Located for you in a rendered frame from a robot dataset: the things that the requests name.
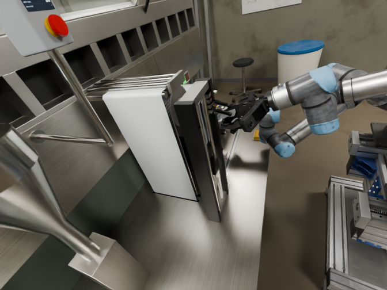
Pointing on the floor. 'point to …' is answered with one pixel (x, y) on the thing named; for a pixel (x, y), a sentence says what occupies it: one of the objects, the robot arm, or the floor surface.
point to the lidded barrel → (298, 58)
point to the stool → (243, 76)
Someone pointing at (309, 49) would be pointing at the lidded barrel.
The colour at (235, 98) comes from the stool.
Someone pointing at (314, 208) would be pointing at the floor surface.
